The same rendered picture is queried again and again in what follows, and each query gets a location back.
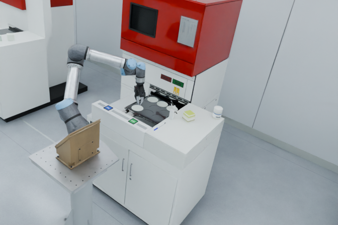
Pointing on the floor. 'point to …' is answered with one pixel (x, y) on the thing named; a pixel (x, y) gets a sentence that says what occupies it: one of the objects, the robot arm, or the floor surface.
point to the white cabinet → (153, 180)
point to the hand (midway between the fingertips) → (139, 104)
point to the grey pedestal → (79, 208)
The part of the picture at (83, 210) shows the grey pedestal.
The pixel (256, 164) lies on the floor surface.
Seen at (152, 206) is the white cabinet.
